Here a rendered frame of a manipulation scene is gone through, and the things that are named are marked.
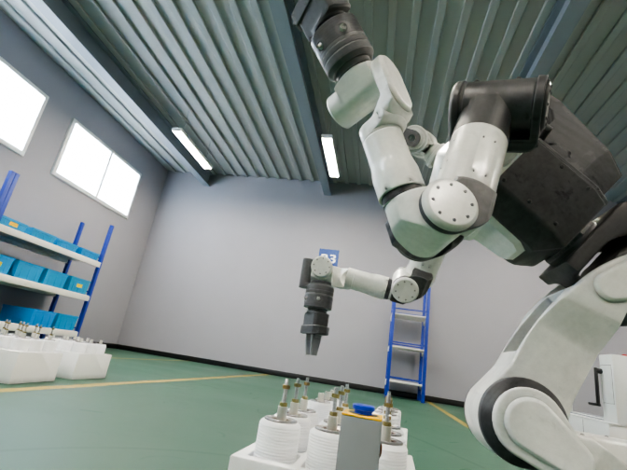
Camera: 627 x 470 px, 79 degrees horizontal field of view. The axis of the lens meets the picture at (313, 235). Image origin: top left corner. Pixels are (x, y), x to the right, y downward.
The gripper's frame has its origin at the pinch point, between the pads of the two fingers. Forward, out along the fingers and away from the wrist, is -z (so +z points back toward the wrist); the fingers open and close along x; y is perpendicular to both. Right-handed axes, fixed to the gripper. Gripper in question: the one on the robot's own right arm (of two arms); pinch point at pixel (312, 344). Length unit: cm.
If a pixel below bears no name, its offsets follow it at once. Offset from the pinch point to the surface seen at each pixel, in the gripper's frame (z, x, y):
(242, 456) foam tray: -25.4, -21.9, 22.0
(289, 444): -22.1, -23.9, 12.5
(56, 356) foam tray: -27, 201, 92
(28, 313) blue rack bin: -3, 497, 181
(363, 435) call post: -15, -48, 9
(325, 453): -22.1, -29.9, 6.9
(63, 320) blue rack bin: -4, 541, 147
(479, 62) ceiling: 354, 162, -232
